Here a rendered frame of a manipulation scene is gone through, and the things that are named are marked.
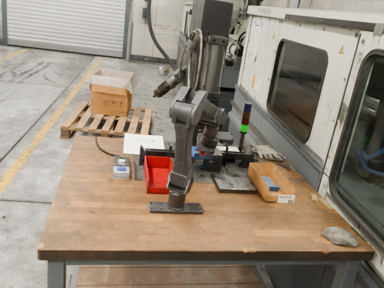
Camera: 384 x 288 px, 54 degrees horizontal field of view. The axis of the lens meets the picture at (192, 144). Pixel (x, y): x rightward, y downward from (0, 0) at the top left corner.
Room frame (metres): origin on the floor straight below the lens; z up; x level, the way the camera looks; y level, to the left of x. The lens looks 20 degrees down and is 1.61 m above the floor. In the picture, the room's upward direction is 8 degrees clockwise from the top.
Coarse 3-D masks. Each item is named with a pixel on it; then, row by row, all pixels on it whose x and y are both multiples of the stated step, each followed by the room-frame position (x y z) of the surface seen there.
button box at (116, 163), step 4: (96, 136) 1.88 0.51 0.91; (96, 140) 1.82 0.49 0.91; (100, 148) 1.72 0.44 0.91; (104, 152) 1.69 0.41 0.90; (116, 156) 1.60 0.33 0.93; (120, 156) 1.60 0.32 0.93; (116, 160) 1.55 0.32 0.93; (128, 160) 1.57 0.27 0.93; (116, 164) 1.51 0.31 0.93; (120, 164) 1.52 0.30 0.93; (124, 164) 1.52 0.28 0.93; (128, 164) 1.53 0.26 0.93
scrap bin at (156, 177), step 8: (144, 160) 1.58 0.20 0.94; (152, 160) 1.58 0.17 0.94; (160, 160) 1.59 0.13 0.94; (168, 160) 1.60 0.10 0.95; (144, 168) 1.54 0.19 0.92; (152, 168) 1.58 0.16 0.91; (160, 168) 1.59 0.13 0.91; (168, 168) 1.60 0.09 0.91; (152, 176) 1.49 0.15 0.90; (160, 176) 1.50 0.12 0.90; (152, 184) 1.42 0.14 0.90; (160, 184) 1.43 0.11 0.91; (152, 192) 1.34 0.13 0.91; (160, 192) 1.35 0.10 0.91; (168, 192) 1.35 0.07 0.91
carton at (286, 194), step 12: (252, 168) 1.61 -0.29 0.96; (264, 168) 1.66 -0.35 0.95; (276, 168) 1.63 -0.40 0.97; (252, 180) 1.58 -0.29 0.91; (264, 180) 1.47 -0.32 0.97; (276, 180) 1.60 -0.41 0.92; (288, 180) 1.50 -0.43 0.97; (264, 192) 1.44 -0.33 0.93; (276, 192) 1.51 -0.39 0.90; (288, 192) 1.48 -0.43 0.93
